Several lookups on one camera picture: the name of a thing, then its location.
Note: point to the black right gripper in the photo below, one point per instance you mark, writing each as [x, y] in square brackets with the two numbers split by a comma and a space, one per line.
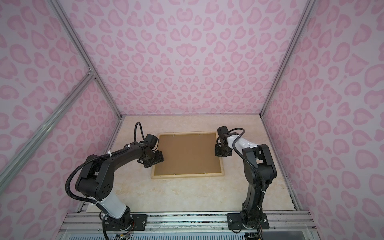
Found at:
[218, 153]

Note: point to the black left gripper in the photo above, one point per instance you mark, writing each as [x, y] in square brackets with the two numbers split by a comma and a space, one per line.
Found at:
[160, 158]

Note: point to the light wooden picture frame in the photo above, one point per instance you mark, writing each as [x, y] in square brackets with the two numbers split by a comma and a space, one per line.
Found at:
[186, 176]

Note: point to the brown cardboard backing board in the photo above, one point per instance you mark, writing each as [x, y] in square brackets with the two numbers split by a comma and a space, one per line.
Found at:
[189, 156]

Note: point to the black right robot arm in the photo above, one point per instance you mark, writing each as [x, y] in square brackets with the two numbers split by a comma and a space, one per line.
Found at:
[260, 171]

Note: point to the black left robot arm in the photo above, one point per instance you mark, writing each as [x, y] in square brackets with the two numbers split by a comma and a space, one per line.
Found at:
[93, 180]

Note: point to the diagonal aluminium strut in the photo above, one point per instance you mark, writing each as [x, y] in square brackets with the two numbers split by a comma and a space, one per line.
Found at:
[29, 148]

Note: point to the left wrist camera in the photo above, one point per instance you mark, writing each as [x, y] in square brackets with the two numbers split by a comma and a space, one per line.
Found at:
[151, 141]

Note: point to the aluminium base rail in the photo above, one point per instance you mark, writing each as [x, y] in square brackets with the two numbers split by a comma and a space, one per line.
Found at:
[276, 225]

